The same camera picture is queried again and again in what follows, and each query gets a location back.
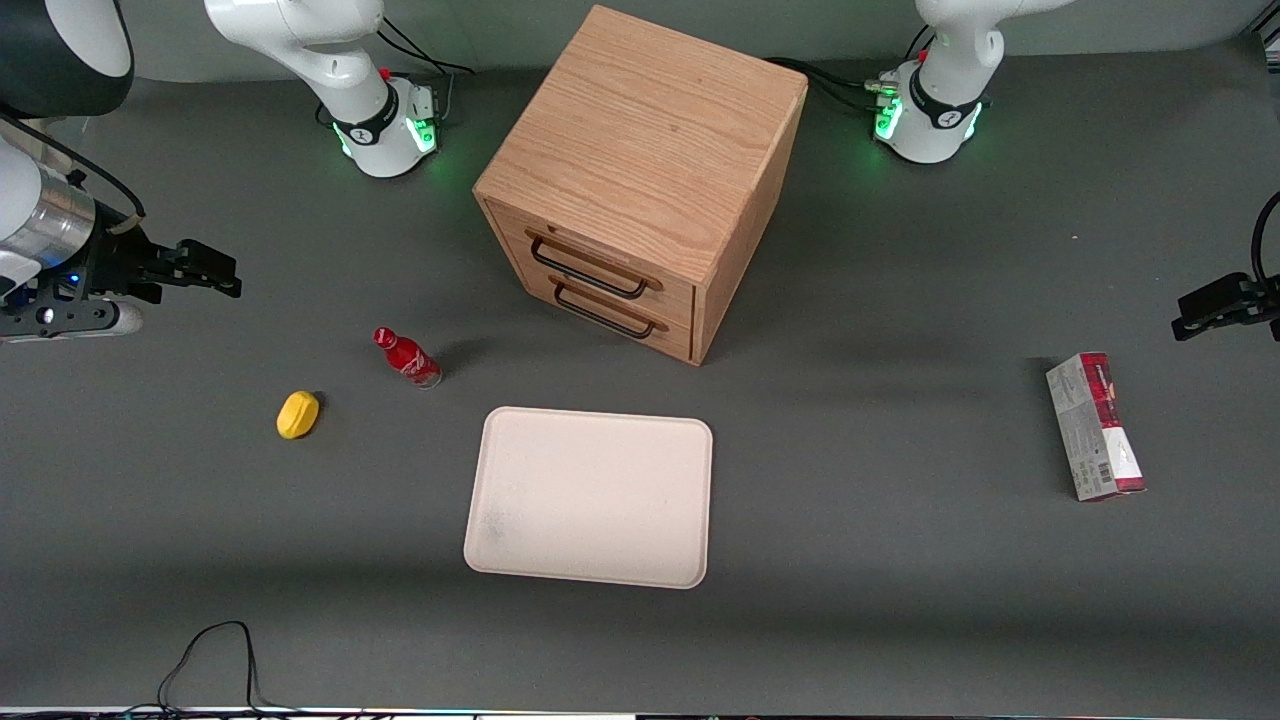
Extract beige plastic tray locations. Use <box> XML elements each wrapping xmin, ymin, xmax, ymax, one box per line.
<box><xmin>463</xmin><ymin>406</ymin><xmax>714</xmax><ymax>590</ymax></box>

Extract black cable at table edge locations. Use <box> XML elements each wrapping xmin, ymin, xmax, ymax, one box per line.
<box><xmin>120</xmin><ymin>620</ymin><xmax>301</xmax><ymax>717</ymax></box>

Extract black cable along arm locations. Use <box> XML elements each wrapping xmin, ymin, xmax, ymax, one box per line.
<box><xmin>1251</xmin><ymin>190</ymin><xmax>1280</xmax><ymax>287</ymax></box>
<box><xmin>0</xmin><ymin>108</ymin><xmax>149</xmax><ymax>237</ymax></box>

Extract wooden drawer cabinet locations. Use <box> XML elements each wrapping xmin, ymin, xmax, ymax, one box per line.
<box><xmin>473</xmin><ymin>4</ymin><xmax>809</xmax><ymax>367</ymax></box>

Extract red coke bottle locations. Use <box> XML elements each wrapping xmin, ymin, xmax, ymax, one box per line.
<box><xmin>373</xmin><ymin>326</ymin><xmax>443</xmax><ymax>390</ymax></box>

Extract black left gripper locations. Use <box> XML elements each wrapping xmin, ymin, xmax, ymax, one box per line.
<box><xmin>1172</xmin><ymin>272</ymin><xmax>1280</xmax><ymax>343</ymax></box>

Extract black right arm base cables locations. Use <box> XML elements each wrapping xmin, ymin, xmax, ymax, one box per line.
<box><xmin>375</xmin><ymin>14</ymin><xmax>478</xmax><ymax>127</ymax></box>

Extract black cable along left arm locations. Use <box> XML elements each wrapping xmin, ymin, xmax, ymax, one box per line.
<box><xmin>1251</xmin><ymin>190</ymin><xmax>1280</xmax><ymax>287</ymax></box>

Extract black metal drawer handle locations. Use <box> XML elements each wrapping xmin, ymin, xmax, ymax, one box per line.
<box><xmin>526</xmin><ymin>231</ymin><xmax>652</xmax><ymax>301</ymax></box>
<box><xmin>551</xmin><ymin>282</ymin><xmax>659</xmax><ymax>341</ymax></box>

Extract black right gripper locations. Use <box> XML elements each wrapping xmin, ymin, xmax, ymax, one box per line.
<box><xmin>55</xmin><ymin>226</ymin><xmax>244</xmax><ymax>305</ymax></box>

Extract grey and red carton box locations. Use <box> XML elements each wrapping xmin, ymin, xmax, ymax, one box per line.
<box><xmin>1045</xmin><ymin>351</ymin><xmax>1148</xmax><ymax>503</ymax></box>

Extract wooden drawer front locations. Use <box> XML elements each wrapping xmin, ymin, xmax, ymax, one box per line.
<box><xmin>488</xmin><ymin>203</ymin><xmax>699</xmax><ymax>323</ymax></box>
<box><xmin>518</xmin><ymin>262</ymin><xmax>697</xmax><ymax>364</ymax></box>

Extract black cable along right arm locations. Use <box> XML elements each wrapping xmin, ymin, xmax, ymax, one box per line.
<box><xmin>0</xmin><ymin>108</ymin><xmax>149</xmax><ymax>237</ymax></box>

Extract black arm base cables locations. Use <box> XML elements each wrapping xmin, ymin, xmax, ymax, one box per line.
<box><xmin>764</xmin><ymin>55</ymin><xmax>903</xmax><ymax>117</ymax></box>
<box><xmin>375</xmin><ymin>14</ymin><xmax>478</xmax><ymax>127</ymax></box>

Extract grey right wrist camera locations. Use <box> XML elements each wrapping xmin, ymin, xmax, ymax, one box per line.
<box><xmin>0</xmin><ymin>298</ymin><xmax>144</xmax><ymax>344</ymax></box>

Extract yellow lemon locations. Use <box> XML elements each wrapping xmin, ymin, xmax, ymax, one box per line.
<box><xmin>276</xmin><ymin>390</ymin><xmax>322</xmax><ymax>441</ymax></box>

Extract black left arm base cables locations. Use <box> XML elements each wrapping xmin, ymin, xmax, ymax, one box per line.
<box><xmin>764</xmin><ymin>55</ymin><xmax>903</xmax><ymax>117</ymax></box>

